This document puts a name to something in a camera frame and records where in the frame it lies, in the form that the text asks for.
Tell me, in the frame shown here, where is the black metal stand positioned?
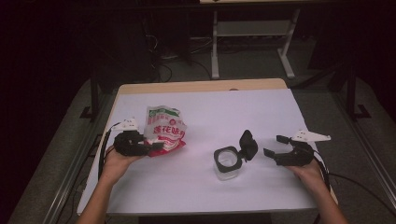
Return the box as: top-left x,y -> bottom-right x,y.
345,60 -> 372,121
79,70 -> 101,121

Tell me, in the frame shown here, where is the clear jar with black lid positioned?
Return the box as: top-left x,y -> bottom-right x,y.
213,129 -> 259,182

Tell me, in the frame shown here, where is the aluminium floor rail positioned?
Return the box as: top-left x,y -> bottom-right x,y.
330,89 -> 396,202
42,92 -> 106,224

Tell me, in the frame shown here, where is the person's left hand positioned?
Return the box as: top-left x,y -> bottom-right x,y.
100,145 -> 143,189

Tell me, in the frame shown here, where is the person's right hand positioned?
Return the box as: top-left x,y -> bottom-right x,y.
285,159 -> 325,191

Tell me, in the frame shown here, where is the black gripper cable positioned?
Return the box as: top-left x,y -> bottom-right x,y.
313,154 -> 396,217
97,121 -> 121,182

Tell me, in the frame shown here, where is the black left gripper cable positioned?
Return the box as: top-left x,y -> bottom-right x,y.
97,121 -> 121,182

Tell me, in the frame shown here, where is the white metal desk frame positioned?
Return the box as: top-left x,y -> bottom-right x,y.
210,7 -> 302,80

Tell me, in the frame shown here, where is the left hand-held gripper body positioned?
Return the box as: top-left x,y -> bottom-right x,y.
112,118 -> 151,158

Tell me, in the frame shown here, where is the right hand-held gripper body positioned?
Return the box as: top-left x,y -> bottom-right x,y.
275,129 -> 332,167

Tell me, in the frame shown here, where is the white table cover sheet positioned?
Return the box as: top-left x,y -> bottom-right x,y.
76,88 -> 319,217

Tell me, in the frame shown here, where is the tangle of floor cables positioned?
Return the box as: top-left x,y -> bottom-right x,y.
142,18 -> 213,82

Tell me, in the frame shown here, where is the white and red seasoning bag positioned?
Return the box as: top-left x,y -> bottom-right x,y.
143,105 -> 188,158

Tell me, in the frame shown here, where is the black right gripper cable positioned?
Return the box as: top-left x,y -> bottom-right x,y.
313,154 -> 396,217

